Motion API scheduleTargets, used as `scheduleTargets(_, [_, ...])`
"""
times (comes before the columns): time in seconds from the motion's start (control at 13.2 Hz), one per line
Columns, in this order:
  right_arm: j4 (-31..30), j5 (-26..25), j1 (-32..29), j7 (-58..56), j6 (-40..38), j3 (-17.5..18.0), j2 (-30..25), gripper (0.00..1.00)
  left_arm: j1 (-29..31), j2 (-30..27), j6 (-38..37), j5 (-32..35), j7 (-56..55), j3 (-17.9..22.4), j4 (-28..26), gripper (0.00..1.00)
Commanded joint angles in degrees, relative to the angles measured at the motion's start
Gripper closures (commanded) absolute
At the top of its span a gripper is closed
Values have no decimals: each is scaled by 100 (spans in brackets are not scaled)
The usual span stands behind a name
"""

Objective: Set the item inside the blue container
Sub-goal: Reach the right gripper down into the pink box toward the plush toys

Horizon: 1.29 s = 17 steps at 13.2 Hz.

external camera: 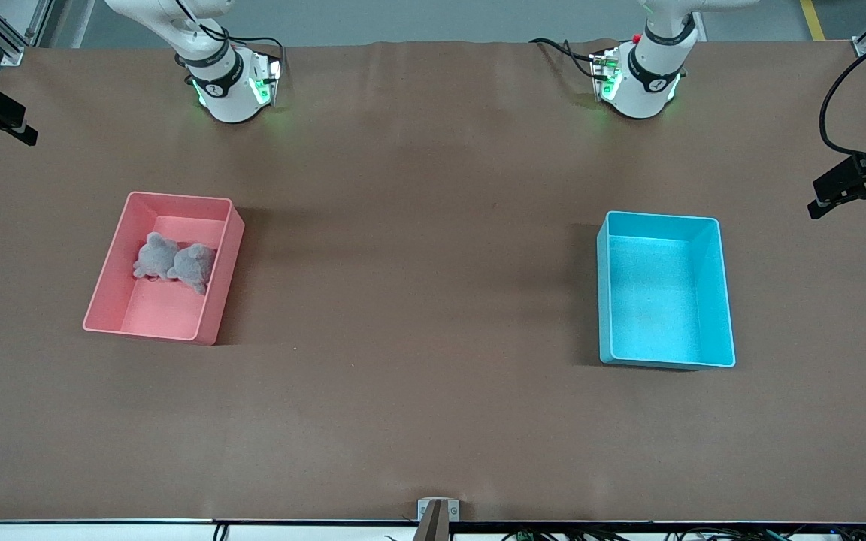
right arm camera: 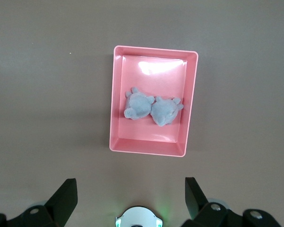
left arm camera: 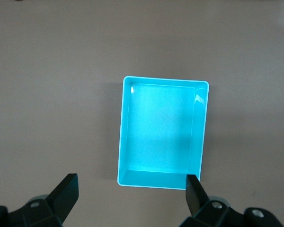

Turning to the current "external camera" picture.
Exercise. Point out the silver base connector plate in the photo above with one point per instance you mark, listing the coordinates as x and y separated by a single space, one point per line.
264 86
604 83

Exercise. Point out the white table edge rail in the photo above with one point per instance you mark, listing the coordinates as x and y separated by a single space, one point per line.
102 533

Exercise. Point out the silver bracket plate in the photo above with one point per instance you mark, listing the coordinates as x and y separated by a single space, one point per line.
454 511

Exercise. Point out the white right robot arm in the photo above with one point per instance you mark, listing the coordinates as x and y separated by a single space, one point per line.
230 98

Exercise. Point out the grey plush toy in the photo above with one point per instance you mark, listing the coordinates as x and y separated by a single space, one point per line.
153 257
194 263

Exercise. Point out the brown metal bar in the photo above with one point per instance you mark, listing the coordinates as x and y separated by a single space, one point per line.
433 526

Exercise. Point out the brown table cover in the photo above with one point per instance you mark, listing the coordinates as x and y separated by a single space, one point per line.
403 413

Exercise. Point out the blue plastic box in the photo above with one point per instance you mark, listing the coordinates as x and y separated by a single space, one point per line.
658 300

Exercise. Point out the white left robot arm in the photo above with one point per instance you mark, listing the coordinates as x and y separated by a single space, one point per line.
640 98

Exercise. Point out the pink plastic box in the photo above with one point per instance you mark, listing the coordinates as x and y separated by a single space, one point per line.
170 315

